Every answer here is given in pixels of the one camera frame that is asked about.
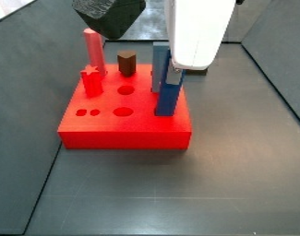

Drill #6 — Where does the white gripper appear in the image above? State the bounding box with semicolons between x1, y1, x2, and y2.
164;0;235;85

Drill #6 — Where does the dark blue rectangle peg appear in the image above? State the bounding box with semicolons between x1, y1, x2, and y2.
155;50;184;116

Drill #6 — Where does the red peg board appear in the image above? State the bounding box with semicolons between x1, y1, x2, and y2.
56;64;191;149

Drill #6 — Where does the black curved holder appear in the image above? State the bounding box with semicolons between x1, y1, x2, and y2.
184;68;207;76

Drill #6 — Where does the light blue arch peg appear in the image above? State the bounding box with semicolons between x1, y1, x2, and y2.
151;41;168;93

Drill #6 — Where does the brown rounded triangle peg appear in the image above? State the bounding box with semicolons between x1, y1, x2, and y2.
117;51;135;77

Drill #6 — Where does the red star peg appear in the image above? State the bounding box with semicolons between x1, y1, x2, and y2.
80;65;103;98

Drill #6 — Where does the pink hexagonal peg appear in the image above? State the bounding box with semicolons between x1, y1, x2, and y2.
83;28;105;76

